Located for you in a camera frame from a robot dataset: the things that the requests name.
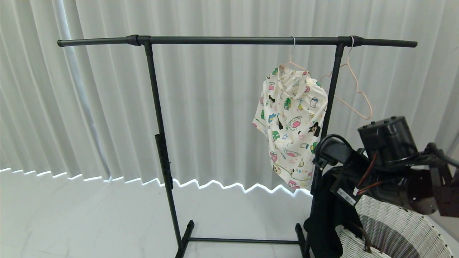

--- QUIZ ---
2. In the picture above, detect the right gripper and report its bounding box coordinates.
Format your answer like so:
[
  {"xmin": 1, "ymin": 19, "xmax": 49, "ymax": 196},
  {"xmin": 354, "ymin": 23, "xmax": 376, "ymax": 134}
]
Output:
[{"xmin": 330, "ymin": 158, "xmax": 380, "ymax": 207}]

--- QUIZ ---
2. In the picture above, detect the black garment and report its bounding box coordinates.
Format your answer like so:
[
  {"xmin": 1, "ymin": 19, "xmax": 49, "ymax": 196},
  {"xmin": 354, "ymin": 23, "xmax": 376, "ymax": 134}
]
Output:
[{"xmin": 304, "ymin": 168, "xmax": 363, "ymax": 258}]

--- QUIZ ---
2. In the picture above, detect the pink clothes hanger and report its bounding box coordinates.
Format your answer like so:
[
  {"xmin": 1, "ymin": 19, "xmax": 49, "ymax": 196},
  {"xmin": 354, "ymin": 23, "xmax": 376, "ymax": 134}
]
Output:
[
  {"xmin": 279, "ymin": 37, "xmax": 309, "ymax": 76},
  {"xmin": 319, "ymin": 36, "xmax": 373, "ymax": 120}
]

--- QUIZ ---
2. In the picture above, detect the white laundry basket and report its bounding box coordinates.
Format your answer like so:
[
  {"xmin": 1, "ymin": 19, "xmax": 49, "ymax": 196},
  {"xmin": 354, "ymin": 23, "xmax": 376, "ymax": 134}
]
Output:
[{"xmin": 335, "ymin": 195, "xmax": 454, "ymax": 258}]

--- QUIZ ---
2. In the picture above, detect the black clothes rack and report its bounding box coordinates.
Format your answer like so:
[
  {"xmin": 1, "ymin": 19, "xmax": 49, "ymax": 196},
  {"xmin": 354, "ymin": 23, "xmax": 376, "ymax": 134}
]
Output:
[{"xmin": 57, "ymin": 35, "xmax": 418, "ymax": 258}]

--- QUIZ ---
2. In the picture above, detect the cream printed garment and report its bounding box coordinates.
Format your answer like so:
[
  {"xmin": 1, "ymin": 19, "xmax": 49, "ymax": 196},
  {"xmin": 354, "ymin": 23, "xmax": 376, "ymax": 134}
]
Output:
[{"xmin": 252, "ymin": 66, "xmax": 328, "ymax": 190}]

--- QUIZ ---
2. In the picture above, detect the white curtain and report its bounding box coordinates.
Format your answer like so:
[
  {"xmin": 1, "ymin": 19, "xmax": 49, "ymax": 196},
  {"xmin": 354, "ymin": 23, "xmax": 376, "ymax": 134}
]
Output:
[{"xmin": 0, "ymin": 0, "xmax": 459, "ymax": 196}]

